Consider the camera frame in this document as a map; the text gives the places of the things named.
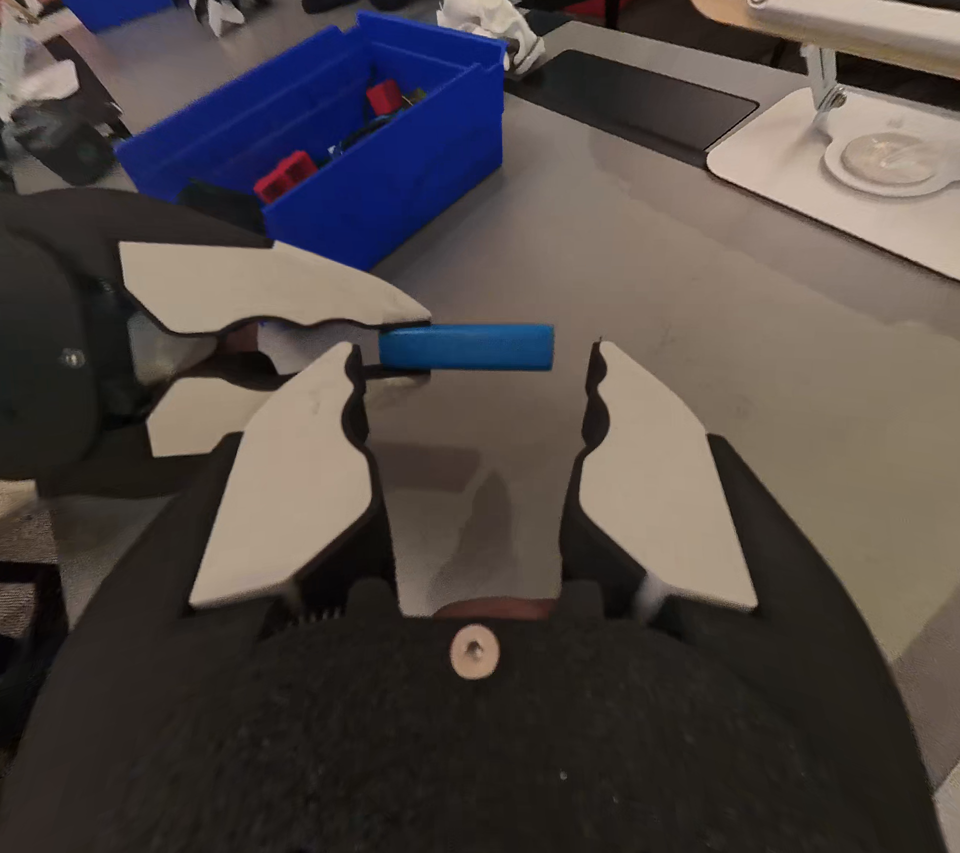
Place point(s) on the black mat on table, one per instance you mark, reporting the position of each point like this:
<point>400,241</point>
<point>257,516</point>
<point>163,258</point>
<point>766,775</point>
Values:
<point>637,95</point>

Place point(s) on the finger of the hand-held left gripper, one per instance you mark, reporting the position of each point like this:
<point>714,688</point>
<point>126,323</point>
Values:
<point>195,418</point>
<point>262,283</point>

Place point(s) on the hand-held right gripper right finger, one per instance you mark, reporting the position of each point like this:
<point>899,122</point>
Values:
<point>660,500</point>

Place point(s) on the black electronic device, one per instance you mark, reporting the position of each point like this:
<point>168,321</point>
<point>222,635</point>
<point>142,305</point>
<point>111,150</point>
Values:
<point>67,148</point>

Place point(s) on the blue rounded stick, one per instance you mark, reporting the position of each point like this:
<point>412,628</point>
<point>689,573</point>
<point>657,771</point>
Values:
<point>480,347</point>

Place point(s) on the white bar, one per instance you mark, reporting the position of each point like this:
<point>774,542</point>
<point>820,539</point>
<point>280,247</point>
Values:
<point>862,17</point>

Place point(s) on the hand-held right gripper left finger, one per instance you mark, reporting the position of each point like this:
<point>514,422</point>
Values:
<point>292,493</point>

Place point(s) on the white cloth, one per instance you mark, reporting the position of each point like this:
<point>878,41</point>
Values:
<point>45,84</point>

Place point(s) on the red and black toy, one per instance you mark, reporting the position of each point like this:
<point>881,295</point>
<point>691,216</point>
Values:
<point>385,97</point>

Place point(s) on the white crumpled glove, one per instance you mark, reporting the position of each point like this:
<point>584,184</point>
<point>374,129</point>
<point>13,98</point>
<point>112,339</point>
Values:
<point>487,20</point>

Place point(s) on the blue plastic bin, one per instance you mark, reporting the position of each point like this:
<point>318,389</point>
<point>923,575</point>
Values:
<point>375,208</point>

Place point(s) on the red toy block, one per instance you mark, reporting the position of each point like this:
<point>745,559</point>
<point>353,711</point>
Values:
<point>285,178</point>

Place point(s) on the grey desk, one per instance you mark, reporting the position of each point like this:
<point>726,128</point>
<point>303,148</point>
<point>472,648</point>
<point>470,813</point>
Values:
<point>637,305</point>

